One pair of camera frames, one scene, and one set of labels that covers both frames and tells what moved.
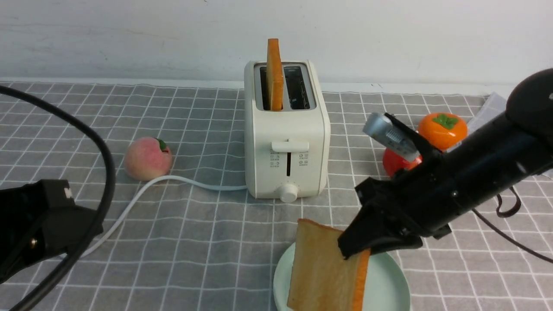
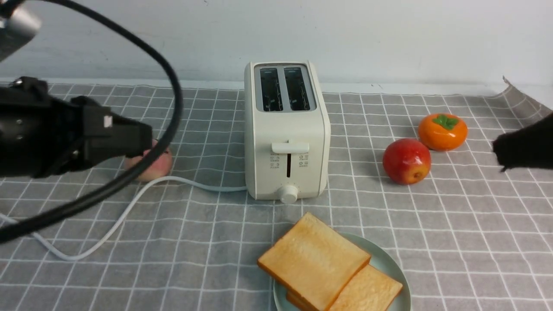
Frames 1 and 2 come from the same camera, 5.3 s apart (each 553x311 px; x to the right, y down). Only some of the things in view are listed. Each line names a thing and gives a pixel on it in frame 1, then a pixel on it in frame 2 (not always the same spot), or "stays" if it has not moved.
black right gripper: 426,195 → 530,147
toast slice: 274,78 → 312,261
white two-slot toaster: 287,152 stays
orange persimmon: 445,131 stays
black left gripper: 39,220 → 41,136
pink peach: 148,158 stays
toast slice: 322,279 → 370,291
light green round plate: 386,288 stays
